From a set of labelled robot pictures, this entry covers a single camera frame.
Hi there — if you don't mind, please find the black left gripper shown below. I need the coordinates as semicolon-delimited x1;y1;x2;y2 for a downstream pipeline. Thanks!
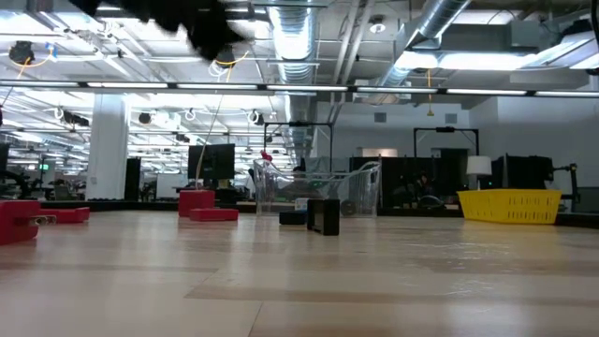
153;0;247;63

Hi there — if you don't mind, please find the red wall charger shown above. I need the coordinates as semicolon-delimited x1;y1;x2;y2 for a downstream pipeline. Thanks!
177;188;217;218
0;199;58;247

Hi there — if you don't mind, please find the black cube charger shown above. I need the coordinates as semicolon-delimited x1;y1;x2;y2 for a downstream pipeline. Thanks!
306;198;342;237

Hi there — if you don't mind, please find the overhead light bar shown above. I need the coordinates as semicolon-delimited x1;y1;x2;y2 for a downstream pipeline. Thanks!
0;79;599;98

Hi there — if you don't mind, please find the black monitor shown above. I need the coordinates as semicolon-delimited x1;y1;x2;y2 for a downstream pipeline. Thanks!
187;142;237;182

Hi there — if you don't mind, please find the white pillar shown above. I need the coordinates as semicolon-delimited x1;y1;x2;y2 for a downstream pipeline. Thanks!
85;93;130;202

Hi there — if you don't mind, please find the clear plastic bin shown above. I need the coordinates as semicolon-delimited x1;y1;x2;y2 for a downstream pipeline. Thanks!
252;158;383;219

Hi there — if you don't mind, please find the white shade table lamp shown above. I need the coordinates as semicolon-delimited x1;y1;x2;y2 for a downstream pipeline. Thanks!
465;154;493;191

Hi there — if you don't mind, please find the yellow plastic basket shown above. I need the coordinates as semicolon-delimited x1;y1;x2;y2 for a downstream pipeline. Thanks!
456;188;563;226

